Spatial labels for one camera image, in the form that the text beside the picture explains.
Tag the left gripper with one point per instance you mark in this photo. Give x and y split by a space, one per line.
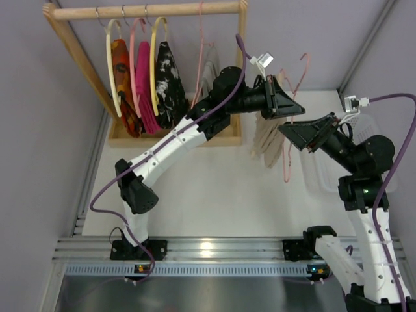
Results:
270 99

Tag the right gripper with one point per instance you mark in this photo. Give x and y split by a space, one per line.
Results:
324 132

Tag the beige trousers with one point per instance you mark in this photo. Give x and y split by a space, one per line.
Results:
268 140

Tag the pink wire hanger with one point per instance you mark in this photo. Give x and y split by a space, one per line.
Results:
199 71
287 156

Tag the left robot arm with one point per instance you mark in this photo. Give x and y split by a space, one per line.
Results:
204 121

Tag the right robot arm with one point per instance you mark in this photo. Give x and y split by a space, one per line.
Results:
375 284

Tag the grey trousers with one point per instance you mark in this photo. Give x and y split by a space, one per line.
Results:
210 71

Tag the black white patterned trousers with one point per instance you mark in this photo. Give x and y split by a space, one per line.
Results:
172 102

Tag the yellow plastic hanger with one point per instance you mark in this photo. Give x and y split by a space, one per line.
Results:
154 30

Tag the magenta trousers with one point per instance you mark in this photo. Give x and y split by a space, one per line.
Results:
143 92

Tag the pink plastic hanger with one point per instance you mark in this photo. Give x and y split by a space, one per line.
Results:
136 98

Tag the cream plastic hanger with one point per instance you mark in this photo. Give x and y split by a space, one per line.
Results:
108 41

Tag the orange camouflage trousers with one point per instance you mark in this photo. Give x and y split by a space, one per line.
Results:
122 78

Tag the white plastic basket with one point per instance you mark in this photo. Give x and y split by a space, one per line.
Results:
321 172

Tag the wooden clothes rack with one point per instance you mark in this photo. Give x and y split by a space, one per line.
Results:
59 19

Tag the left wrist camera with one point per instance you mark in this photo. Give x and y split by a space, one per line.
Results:
261 63

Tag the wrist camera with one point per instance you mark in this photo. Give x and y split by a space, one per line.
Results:
261 63
353 106

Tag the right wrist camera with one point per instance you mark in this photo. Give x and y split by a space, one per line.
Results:
353 106

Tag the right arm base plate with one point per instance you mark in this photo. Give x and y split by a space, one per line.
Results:
299 250

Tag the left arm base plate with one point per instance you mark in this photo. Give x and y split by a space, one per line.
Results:
122 251

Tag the aluminium mounting rail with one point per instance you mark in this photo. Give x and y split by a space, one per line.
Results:
187 257

